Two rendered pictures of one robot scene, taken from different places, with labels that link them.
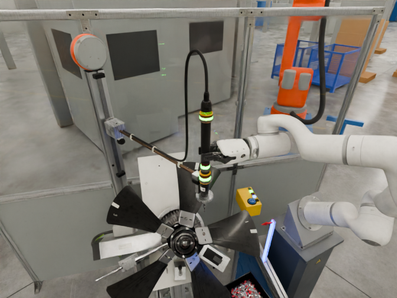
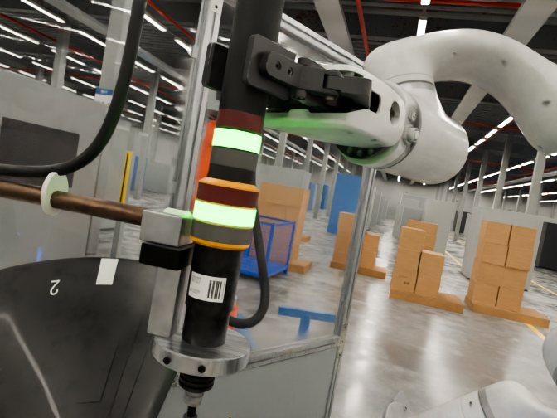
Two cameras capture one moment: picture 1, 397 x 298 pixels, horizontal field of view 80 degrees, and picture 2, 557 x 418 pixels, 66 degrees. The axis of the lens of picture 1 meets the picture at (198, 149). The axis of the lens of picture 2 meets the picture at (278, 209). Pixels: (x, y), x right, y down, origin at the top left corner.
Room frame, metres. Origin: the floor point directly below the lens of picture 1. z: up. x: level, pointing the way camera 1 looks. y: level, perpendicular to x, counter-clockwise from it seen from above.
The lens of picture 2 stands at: (0.42, 0.11, 1.55)
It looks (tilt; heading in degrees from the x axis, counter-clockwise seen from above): 3 degrees down; 327
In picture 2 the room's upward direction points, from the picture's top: 10 degrees clockwise
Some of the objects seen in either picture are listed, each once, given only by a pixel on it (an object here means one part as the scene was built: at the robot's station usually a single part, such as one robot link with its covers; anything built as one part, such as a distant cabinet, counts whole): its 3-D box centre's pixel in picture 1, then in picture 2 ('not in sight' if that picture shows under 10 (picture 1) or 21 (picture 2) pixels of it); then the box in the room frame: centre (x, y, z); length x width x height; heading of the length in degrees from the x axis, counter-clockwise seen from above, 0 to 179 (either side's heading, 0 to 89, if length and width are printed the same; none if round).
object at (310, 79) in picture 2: (211, 158); (296, 73); (0.67, -0.05, 1.63); 0.07 x 0.03 x 0.03; 103
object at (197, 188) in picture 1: (202, 186); (198, 286); (0.71, -0.02, 1.47); 0.09 x 0.07 x 0.10; 48
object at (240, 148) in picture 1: (233, 149); (336, 109); (0.73, -0.13, 1.63); 0.11 x 0.10 x 0.07; 103
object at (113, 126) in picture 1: (114, 128); not in sight; (1.12, 0.44, 1.52); 0.10 x 0.07 x 0.09; 48
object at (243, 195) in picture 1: (247, 202); not in sight; (1.07, -0.31, 1.02); 0.16 x 0.10 x 0.11; 13
